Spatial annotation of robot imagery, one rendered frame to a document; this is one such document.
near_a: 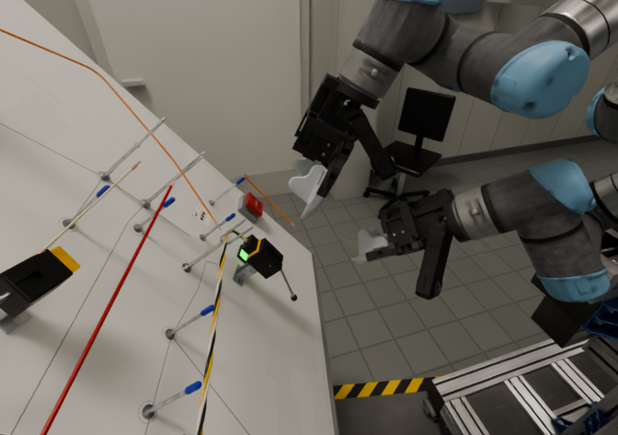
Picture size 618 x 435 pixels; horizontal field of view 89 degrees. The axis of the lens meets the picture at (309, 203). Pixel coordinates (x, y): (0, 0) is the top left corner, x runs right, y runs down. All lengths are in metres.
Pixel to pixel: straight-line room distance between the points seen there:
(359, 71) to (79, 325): 0.45
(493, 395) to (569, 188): 1.25
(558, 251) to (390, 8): 0.38
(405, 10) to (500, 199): 0.27
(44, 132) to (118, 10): 1.82
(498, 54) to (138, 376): 0.54
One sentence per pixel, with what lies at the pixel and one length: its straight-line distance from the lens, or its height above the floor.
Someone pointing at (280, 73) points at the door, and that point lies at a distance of 2.43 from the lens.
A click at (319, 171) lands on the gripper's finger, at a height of 1.33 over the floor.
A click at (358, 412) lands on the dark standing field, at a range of 1.69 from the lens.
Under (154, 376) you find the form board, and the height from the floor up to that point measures 1.18.
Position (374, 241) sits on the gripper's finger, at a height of 1.19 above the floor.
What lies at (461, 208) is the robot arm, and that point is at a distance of 0.51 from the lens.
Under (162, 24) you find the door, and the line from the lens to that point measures 2.34.
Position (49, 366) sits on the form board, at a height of 1.26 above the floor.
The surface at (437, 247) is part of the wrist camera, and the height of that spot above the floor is 1.23.
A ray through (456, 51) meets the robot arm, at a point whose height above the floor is 1.49.
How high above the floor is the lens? 1.57
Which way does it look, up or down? 35 degrees down
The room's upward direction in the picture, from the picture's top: straight up
